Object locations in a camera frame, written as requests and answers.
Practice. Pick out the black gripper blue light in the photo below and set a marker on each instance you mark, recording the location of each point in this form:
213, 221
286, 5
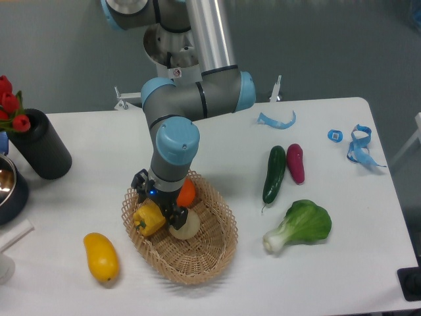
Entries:
162, 193

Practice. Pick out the yellow bell pepper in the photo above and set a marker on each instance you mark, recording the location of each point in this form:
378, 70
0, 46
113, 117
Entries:
148, 219

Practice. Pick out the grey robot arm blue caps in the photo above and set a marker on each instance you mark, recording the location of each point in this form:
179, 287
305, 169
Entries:
201, 29

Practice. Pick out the woven wicker basket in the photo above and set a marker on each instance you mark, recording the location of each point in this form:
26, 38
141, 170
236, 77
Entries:
195, 260

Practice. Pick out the orange fruit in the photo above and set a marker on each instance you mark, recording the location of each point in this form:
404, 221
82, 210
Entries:
187, 194

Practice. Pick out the beige round onion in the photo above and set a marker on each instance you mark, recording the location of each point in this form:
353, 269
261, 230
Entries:
189, 229

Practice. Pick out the yellow mango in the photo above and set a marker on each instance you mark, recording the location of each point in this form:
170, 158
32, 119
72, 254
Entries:
102, 257

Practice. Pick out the black ribbed vase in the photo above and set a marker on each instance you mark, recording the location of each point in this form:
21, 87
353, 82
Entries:
42, 147

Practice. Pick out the green cucumber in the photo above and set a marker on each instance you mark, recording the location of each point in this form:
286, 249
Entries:
275, 174

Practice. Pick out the blue curved tape strip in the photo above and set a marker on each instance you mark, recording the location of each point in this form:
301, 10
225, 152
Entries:
265, 120

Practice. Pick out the purple sweet potato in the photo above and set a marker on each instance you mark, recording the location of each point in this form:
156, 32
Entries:
295, 163

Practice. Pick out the green bok choy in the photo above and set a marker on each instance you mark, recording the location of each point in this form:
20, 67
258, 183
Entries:
304, 221

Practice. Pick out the dark metal bowl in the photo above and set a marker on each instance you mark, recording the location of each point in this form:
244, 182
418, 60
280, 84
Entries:
14, 191

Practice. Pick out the white stand left edge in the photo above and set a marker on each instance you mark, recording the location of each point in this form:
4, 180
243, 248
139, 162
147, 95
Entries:
8, 239

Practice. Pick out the red tulip bouquet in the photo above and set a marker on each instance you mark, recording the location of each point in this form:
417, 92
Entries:
13, 116

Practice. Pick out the small blue tape roll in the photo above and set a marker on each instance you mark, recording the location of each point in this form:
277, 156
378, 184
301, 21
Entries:
335, 135

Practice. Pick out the blue tangled tape strip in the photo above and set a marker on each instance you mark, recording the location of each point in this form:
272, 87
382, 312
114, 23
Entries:
358, 151

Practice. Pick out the black device right corner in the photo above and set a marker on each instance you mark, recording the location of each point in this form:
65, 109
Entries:
409, 279

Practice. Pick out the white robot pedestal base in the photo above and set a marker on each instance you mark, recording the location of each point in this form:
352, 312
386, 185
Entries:
175, 57

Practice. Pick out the white frame right edge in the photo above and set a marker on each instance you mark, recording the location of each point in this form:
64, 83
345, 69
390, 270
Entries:
408, 148

